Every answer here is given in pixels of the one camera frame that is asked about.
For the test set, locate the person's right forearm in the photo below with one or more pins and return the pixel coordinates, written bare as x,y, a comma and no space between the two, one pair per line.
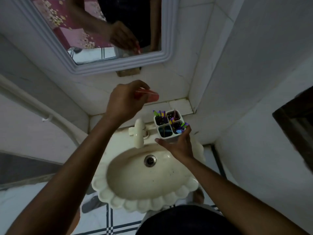
234,198

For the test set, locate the white wall pipe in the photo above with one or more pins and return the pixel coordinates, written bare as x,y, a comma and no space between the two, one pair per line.
29,101

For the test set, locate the red toothbrush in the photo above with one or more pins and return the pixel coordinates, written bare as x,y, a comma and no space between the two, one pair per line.
150,95

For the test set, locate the person's left hand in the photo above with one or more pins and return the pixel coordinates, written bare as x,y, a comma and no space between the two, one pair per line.
121,102

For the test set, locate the person's right hand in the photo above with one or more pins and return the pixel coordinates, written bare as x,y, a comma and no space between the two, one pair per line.
179,149

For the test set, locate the metal sink drain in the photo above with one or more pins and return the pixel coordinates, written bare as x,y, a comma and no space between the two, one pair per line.
150,161

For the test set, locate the person's dark shirt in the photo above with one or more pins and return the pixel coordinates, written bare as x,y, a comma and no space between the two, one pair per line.
185,221

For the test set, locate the person's right thumb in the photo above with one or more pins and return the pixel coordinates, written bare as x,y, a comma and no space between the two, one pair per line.
163,142

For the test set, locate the grey sandal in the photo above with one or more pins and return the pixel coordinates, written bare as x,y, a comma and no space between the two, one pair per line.
93,204

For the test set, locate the purple blue toothbrush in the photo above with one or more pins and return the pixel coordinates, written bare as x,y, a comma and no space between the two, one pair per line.
184,126

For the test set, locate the white four-compartment holder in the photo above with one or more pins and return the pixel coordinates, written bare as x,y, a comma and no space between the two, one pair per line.
164,130

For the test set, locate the person's left fingers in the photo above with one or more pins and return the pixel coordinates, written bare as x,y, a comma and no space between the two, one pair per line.
139,85

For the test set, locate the wooden block under mirror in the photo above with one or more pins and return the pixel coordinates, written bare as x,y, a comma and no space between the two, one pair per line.
128,72

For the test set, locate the purple green toothbrushes bunch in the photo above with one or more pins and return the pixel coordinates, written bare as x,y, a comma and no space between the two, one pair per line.
159,113

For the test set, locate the cream plastic tap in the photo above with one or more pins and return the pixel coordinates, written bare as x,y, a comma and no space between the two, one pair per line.
139,132

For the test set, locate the dark wooden frame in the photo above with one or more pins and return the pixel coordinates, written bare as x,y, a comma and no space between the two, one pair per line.
295,124

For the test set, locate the person's left forearm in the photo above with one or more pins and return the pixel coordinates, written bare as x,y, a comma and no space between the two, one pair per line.
71,178

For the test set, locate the cream scalloped wash basin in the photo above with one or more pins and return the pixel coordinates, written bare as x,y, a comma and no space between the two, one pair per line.
146,183

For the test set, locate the white framed wall mirror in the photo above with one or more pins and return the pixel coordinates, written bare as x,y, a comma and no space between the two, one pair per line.
156,62

